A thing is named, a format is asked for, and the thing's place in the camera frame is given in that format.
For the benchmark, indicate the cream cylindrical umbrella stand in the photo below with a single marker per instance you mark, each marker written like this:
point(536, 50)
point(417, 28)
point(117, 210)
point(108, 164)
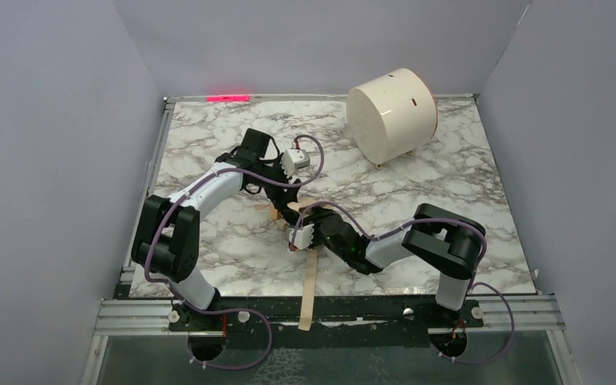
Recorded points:
point(391, 115)

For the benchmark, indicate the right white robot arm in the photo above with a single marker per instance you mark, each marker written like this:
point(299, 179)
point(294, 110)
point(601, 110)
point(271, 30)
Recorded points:
point(452, 244)

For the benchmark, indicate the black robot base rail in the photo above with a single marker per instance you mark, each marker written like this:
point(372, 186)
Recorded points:
point(246, 323)

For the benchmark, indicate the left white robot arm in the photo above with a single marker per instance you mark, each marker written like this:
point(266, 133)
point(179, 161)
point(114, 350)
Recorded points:
point(167, 240)

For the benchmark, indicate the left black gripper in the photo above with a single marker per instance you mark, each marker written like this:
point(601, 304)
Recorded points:
point(280, 193)

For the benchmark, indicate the pink tape strip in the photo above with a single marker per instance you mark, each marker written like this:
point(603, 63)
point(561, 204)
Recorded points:
point(227, 99)

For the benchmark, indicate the beige folding umbrella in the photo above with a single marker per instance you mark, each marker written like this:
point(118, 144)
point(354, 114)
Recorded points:
point(304, 208)

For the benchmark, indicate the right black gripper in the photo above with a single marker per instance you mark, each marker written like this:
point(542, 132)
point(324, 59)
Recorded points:
point(318, 222)

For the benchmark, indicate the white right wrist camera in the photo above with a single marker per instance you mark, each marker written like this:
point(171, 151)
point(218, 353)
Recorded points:
point(300, 239)

